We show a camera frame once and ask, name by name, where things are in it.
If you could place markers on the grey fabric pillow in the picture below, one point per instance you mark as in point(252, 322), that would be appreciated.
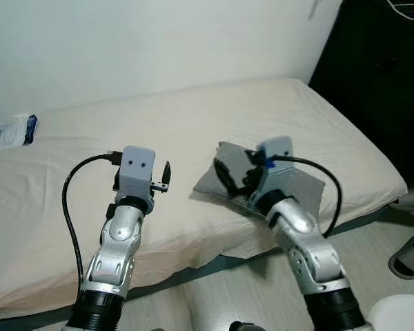
point(307, 189)

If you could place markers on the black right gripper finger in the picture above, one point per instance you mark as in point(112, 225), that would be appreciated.
point(252, 157)
point(225, 176)

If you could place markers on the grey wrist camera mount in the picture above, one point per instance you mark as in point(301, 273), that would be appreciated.
point(277, 155)
point(136, 169)

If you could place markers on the robot right leg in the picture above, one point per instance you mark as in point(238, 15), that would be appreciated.
point(243, 326)

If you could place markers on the white blue plastic package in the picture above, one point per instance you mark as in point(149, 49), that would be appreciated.
point(10, 131)

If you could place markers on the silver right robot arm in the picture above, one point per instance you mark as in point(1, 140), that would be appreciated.
point(310, 248)

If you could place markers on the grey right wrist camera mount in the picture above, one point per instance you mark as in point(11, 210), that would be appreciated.
point(277, 155)

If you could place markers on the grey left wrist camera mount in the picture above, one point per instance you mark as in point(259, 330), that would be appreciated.
point(136, 169)

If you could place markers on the bed with beige sheet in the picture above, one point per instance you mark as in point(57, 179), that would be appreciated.
point(159, 117)

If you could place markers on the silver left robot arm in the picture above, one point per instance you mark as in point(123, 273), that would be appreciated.
point(117, 248)

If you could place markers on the dark bed frame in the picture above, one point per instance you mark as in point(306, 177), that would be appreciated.
point(352, 226)

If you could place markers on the black cabinet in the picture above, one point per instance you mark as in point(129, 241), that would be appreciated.
point(379, 83)

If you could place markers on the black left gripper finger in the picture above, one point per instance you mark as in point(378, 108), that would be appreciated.
point(167, 172)

